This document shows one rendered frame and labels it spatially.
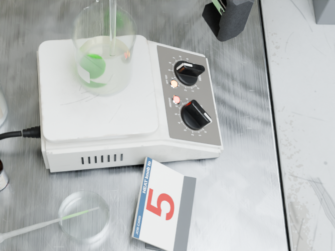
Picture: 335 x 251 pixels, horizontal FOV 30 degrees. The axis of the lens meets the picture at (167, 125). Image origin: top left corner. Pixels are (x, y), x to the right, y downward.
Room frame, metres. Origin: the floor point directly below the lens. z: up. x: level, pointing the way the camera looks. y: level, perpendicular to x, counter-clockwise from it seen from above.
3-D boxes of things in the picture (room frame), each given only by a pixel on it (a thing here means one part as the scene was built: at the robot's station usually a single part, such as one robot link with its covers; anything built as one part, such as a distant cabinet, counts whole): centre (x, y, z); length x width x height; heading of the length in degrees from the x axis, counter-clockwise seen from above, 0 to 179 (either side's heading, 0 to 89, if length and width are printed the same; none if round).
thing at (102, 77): (0.33, 0.08, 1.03); 0.07 x 0.06 x 0.08; 10
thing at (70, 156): (0.31, 0.06, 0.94); 0.22 x 0.13 x 0.08; 108
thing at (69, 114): (0.31, 0.08, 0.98); 0.12 x 0.12 x 0.01; 18
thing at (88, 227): (0.18, 0.07, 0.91); 0.06 x 0.06 x 0.02
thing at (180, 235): (0.21, -0.02, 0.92); 0.09 x 0.06 x 0.04; 2
